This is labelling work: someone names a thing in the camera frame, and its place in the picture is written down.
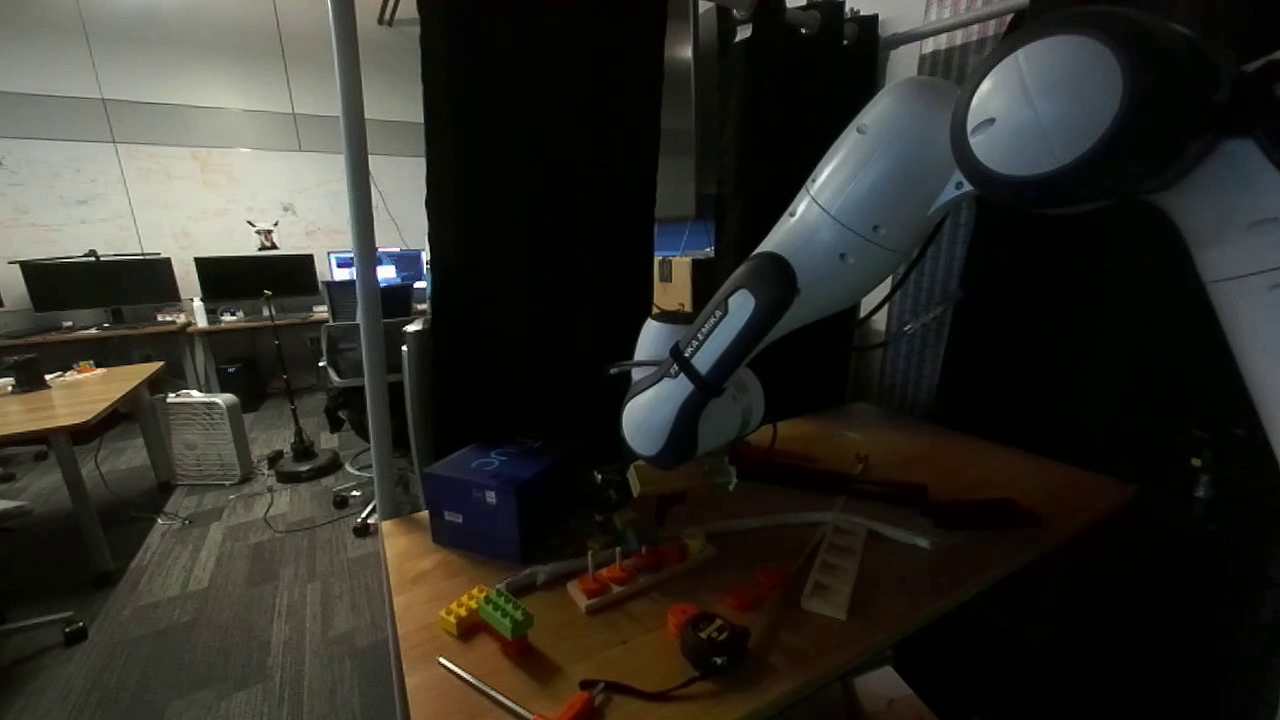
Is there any black box on table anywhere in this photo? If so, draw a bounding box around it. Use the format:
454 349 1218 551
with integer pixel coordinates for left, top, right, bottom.
420 438 558 564

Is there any white hard case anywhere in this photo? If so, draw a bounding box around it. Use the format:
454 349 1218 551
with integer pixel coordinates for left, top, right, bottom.
157 382 261 492

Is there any blue lit monitor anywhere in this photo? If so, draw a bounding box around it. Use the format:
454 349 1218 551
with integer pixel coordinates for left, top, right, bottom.
324 245 433 323

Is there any yellow toy brick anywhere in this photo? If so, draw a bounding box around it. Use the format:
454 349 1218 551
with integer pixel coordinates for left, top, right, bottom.
437 583 493 641

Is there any red handled screwdriver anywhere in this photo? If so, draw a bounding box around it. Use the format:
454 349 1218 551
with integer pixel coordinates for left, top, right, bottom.
552 685 612 720

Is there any long dark desk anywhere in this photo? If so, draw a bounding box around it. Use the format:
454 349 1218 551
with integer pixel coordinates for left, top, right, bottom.
0 305 332 397

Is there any dark long plank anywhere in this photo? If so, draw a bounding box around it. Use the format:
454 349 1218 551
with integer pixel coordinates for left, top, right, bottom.
733 438 1046 530

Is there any wooden desk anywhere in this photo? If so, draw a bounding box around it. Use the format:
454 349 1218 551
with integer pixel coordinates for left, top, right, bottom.
0 357 172 583

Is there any white wooden compartment tray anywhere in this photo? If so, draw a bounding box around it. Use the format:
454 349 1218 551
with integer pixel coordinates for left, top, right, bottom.
795 515 876 622

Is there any black tape measure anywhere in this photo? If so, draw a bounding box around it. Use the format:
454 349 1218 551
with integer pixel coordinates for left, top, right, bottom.
591 534 825 707

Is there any black computer monitor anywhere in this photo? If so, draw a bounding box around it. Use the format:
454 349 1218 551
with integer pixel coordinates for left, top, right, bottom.
186 248 328 320
8 248 183 320

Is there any silver metal rod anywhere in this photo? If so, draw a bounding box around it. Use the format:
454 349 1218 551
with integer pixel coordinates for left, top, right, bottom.
433 650 539 720

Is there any grey metal pole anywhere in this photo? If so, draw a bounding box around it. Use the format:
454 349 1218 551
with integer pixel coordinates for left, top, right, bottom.
324 0 410 518

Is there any blue poster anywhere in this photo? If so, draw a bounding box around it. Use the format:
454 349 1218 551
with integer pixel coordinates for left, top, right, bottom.
646 215 720 262

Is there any small drone figure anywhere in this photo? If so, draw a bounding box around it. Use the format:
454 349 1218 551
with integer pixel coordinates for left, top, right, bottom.
238 211 286 256

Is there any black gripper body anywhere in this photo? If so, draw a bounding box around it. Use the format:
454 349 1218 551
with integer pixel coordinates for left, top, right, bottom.
636 489 733 540

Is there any tall cardboard box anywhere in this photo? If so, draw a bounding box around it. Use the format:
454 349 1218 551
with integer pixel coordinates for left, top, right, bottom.
646 251 698 323

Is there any black floor stand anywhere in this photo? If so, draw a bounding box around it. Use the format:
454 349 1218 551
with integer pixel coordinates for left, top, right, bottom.
269 376 344 489

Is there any wooden peg board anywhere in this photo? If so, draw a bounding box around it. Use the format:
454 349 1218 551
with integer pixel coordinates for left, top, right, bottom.
563 526 720 620

